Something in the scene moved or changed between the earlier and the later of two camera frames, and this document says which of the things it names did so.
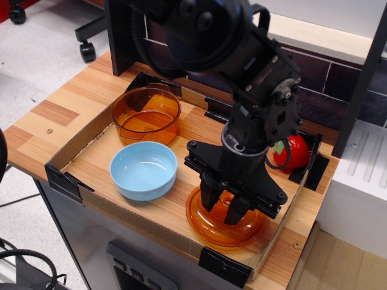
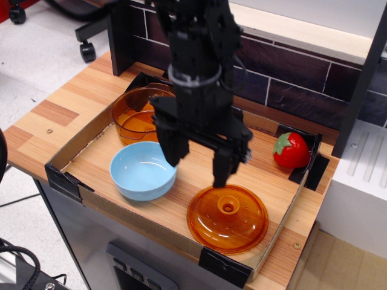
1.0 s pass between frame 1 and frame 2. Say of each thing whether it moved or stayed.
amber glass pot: stayed
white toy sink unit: stayed
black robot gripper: moved
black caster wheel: stayed
